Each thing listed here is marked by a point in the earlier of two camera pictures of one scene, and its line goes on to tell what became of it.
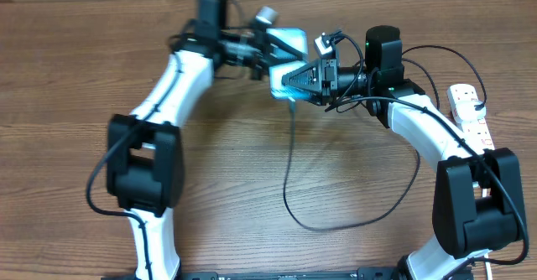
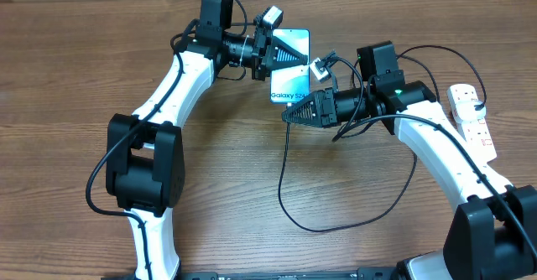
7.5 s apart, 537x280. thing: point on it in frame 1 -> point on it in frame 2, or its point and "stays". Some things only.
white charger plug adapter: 467,112 stays
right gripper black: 320,70 -> 324,110
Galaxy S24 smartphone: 297,38 stays
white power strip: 475,133 stays
